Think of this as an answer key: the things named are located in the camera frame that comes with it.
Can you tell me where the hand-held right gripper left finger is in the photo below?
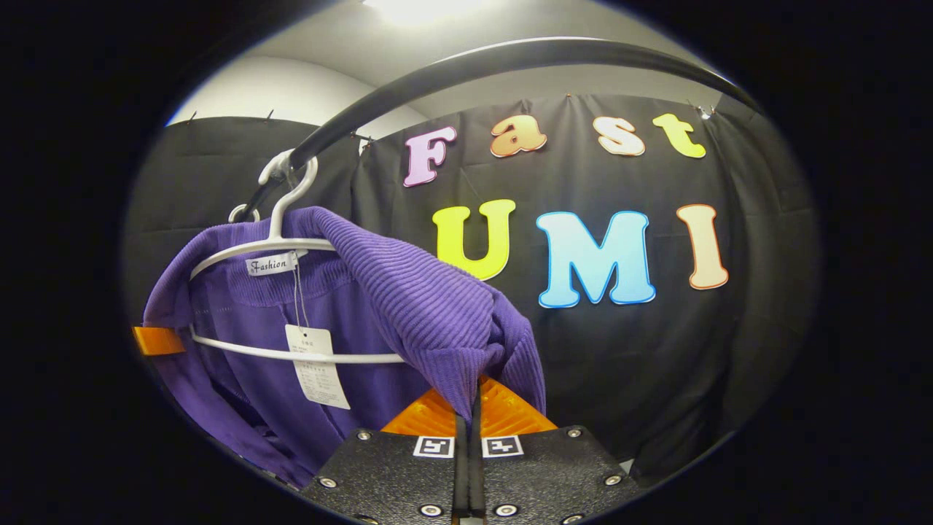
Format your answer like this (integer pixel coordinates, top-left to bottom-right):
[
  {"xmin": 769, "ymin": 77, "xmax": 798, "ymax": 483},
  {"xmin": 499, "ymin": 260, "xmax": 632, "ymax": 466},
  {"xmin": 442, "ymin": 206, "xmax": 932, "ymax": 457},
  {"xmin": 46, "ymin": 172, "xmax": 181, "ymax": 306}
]
[{"xmin": 300, "ymin": 389, "xmax": 472, "ymax": 525}]

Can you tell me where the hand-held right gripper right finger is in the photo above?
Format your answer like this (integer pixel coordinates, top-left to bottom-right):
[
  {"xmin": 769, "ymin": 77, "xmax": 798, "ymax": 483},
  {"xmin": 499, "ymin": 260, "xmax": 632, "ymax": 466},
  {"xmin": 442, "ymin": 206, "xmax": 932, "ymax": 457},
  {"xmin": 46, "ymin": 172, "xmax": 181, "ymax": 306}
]
[{"xmin": 470, "ymin": 376, "xmax": 644, "ymax": 525}]

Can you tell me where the purple knit cardigan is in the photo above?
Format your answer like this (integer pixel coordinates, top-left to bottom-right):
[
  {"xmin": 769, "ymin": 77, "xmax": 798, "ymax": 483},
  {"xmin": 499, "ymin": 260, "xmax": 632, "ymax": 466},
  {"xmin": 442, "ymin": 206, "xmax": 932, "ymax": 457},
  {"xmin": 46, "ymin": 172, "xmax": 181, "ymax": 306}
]
[{"xmin": 142, "ymin": 206, "xmax": 547, "ymax": 489}]

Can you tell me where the black metal clothes rack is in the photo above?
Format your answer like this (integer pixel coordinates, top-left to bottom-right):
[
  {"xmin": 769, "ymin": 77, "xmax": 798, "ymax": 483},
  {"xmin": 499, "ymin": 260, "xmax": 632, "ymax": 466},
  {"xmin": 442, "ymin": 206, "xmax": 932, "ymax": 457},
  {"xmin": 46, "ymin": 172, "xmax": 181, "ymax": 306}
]
[{"xmin": 233, "ymin": 36, "xmax": 764, "ymax": 221}]

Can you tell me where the white paper hang tag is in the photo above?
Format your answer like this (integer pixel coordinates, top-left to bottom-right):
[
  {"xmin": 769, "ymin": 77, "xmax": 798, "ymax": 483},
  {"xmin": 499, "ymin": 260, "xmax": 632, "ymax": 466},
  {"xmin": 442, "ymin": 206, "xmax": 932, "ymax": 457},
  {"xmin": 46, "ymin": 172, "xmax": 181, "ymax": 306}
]
[{"xmin": 284, "ymin": 324, "xmax": 353, "ymax": 411}]

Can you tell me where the black backdrop cloth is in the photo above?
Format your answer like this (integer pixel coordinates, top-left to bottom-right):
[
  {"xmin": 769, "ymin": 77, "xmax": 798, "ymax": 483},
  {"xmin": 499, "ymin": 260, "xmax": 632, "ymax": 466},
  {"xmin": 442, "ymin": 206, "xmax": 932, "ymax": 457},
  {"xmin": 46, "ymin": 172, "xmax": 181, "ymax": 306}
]
[{"xmin": 124, "ymin": 93, "xmax": 821, "ymax": 486}]

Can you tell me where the ceiling light panel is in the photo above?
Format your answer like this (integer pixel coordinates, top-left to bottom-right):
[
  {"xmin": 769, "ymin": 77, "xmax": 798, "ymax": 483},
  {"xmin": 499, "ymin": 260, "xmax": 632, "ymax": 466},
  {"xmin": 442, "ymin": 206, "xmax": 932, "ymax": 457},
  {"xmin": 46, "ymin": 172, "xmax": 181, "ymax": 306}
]
[{"xmin": 361, "ymin": 0, "xmax": 504, "ymax": 28}]

